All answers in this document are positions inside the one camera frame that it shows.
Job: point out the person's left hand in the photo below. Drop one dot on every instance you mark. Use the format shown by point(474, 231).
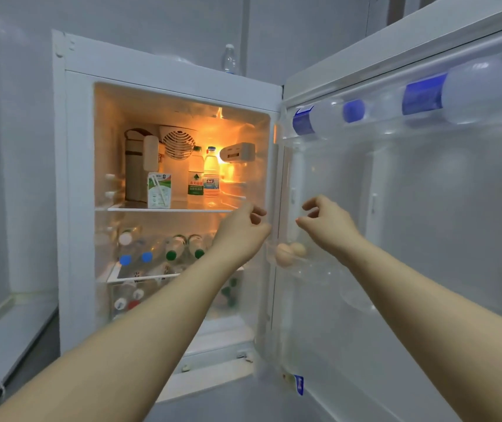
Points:
point(238, 236)

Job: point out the person's right hand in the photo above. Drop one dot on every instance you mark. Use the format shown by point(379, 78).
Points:
point(331, 228)

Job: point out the person's right thumb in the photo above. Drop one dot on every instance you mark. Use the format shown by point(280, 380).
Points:
point(306, 222)

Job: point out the person's left thumb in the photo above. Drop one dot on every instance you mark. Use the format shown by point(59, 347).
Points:
point(263, 226)

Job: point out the person's right forearm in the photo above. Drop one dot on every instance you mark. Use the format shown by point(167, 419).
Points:
point(444, 329)

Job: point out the person's left forearm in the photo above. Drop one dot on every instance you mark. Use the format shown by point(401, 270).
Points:
point(136, 338)

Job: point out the brown egg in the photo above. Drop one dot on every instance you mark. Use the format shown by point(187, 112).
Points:
point(284, 254)
point(299, 249)

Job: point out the clear egg tray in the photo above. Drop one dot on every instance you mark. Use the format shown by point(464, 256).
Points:
point(321, 276)

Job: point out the yellow drink bottle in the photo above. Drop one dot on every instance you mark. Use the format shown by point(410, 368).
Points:
point(211, 175)

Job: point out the white thermostat box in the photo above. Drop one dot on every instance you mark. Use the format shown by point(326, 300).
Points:
point(236, 152)

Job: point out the green label water bottle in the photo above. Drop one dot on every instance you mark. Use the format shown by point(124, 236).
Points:
point(196, 177)

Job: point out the row of lying plastic bottles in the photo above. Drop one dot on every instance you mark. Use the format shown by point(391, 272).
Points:
point(171, 252)

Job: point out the glass fridge shelf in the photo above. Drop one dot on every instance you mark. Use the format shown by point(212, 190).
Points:
point(167, 209)

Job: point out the small blue label bottle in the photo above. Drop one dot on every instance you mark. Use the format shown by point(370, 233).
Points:
point(325, 119)

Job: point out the white green milk carton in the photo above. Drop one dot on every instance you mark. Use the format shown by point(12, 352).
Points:
point(159, 191)

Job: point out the white round fridge fan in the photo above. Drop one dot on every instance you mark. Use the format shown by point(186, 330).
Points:
point(178, 144)

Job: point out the white fridge door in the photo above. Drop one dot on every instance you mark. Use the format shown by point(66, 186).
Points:
point(431, 215)

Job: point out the white brown tall container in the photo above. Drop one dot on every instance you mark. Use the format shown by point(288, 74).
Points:
point(135, 171)

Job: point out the pile of capped drink bottles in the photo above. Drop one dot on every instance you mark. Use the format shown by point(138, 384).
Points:
point(127, 301)

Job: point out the clear crisper drawer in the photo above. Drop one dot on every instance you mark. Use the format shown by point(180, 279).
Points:
point(119, 285)

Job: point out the blue door sticker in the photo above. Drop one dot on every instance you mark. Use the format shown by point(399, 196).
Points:
point(299, 384)

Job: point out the clear water bottle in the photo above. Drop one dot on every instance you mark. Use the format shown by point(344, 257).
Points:
point(229, 60)

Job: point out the white fridge cabinet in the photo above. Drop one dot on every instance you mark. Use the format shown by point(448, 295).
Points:
point(75, 215)

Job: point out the large blue label bottle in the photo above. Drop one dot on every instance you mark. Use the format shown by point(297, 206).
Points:
point(475, 90)

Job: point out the white ledge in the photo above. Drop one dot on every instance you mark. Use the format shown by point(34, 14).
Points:
point(4, 342)

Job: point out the clear door shelf rail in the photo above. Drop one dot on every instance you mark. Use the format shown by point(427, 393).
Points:
point(391, 122)

